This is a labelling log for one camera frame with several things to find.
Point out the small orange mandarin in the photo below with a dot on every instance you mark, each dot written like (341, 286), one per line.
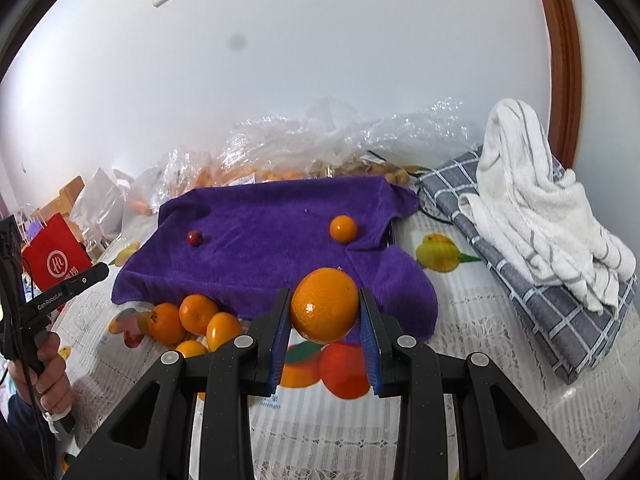
(343, 229)
(198, 313)
(191, 349)
(223, 331)

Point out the person's left hand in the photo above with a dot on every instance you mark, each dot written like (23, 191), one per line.
(52, 382)

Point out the small red fruit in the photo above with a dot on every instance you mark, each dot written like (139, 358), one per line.
(194, 238)

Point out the clear bag of tan snacks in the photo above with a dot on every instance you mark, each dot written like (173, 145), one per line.
(400, 135)

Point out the brown box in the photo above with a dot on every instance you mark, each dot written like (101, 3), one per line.
(67, 192)

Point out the large orange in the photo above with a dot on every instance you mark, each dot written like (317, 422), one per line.
(325, 305)
(166, 324)

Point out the grey checked cloth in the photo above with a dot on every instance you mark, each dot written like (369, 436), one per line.
(545, 310)

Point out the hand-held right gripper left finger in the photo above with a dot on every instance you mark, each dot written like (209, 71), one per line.
(280, 340)

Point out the white striped towel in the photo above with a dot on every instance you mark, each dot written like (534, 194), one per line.
(525, 195)

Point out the purple towel cloth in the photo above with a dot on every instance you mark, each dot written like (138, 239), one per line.
(275, 220)

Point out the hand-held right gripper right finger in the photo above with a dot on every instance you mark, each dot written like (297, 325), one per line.
(370, 345)

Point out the clear plastic bag of oranges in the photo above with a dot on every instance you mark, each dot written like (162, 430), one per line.
(165, 180)
(265, 152)

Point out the red paper bag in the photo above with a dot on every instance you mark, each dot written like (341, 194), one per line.
(55, 255)

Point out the fruit-print white tablecloth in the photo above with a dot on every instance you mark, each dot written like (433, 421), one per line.
(475, 410)

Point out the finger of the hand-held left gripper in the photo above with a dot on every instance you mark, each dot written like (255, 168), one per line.
(95, 273)

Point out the white paper bag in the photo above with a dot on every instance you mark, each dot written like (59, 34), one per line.
(100, 200)

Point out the person's left forearm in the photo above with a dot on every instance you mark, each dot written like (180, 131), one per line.
(17, 417)

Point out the brown wooden door frame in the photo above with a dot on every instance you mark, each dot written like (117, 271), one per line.
(562, 60)

